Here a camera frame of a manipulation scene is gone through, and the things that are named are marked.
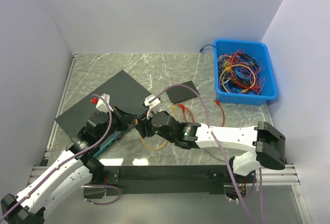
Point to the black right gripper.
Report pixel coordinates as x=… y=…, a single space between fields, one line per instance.
x=143 y=122

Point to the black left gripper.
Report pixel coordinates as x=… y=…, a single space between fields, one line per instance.
x=125 y=118

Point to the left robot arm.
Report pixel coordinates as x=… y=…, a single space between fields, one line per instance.
x=75 y=167

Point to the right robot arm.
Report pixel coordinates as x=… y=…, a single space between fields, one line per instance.
x=263 y=145

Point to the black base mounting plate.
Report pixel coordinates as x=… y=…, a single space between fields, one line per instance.
x=165 y=179

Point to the blue plastic bin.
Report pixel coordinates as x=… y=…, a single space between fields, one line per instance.
x=257 y=50

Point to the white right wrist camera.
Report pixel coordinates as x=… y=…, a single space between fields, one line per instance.
x=151 y=101

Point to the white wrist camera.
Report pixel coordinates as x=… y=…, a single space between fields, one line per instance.
x=102 y=104
x=151 y=101

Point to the large black network switch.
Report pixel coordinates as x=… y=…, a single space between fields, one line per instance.
x=127 y=95

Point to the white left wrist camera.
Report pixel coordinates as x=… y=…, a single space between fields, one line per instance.
x=102 y=104

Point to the small black network switch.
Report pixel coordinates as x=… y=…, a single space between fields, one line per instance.
x=178 y=95

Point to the aluminium frame rail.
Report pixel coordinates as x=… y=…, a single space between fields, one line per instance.
x=288 y=176

